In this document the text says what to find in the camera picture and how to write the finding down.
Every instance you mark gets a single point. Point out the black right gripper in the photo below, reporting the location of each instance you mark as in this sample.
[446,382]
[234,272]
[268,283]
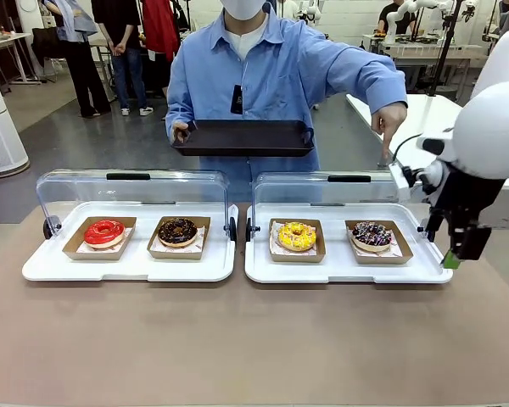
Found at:
[475,195]

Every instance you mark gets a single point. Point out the white paper liner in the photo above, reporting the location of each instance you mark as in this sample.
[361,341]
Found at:
[274,241]
[200,237]
[396,250]
[127,237]

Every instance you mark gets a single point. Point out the purple sprinkled chocolate donut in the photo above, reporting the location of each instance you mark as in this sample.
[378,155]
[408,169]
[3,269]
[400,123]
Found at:
[362,241]
[382,260]

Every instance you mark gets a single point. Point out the black serving tray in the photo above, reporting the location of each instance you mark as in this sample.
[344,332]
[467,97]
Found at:
[246,137]

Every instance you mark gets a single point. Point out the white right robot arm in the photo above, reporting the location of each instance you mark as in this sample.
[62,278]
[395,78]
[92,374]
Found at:
[492,127]

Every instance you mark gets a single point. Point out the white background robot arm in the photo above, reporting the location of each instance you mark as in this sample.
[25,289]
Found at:
[311,10]
[401,15]

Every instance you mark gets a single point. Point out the person's left forearm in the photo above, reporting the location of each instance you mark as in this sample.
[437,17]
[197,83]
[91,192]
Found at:
[373,80]

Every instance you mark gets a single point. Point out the person's right forearm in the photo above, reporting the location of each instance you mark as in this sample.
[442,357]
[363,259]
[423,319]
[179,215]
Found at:
[178,106]

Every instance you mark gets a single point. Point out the yellow glazed donut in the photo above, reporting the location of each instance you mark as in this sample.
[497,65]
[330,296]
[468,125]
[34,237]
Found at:
[297,258]

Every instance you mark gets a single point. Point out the yellow sprinkled donut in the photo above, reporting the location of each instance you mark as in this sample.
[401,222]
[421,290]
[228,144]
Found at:
[288,241]

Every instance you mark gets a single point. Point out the seated person in black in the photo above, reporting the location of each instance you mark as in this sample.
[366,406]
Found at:
[396,19]

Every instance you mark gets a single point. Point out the person in blue shirt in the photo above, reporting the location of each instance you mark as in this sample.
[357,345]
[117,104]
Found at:
[271,72]

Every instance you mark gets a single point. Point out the chocolate glazed donut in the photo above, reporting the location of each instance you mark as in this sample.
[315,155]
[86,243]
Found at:
[178,254]

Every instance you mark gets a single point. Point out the red glazed donut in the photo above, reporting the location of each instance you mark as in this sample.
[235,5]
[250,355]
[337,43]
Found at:
[94,238]

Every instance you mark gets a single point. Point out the cardboard donut tray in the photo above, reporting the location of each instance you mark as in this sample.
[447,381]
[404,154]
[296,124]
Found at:
[70,250]

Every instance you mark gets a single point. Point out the person's left hand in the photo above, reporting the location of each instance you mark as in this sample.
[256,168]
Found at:
[390,120]

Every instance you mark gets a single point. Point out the person's right hand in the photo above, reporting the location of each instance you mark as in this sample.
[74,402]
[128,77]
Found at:
[180,131]

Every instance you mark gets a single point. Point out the white side table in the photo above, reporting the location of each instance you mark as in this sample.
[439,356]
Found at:
[424,114]

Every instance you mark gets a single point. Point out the white display case base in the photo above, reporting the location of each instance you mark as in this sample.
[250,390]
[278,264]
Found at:
[335,271]
[140,267]

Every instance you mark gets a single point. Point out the clear display case lid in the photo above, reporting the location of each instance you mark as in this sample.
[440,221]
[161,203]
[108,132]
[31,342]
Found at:
[322,188]
[131,188]

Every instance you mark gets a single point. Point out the background work table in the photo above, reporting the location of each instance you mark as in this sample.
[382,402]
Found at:
[424,53]

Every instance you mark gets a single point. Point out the white face mask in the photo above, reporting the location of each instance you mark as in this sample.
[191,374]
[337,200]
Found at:
[242,8]

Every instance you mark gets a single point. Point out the red jacket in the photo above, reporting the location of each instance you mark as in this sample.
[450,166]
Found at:
[159,25]

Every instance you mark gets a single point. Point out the bystander in black top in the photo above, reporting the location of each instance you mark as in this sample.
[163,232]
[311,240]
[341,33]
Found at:
[127,63]

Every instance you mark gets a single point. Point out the bystander in light blue shirt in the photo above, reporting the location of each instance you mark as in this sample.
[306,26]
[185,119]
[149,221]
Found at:
[80,42]

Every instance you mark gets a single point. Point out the black office chair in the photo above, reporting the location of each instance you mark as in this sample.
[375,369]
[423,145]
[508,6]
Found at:
[46,46]

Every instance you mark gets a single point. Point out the white air purifier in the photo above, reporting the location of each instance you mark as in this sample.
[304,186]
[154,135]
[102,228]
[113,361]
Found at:
[0,135]

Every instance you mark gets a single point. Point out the white background desk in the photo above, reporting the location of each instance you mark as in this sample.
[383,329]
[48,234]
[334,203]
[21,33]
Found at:
[4,42]

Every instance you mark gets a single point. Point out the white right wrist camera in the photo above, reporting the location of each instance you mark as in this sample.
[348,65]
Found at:
[399,182]

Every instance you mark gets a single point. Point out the black camera stand pole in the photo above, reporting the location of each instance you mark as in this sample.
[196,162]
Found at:
[447,42]

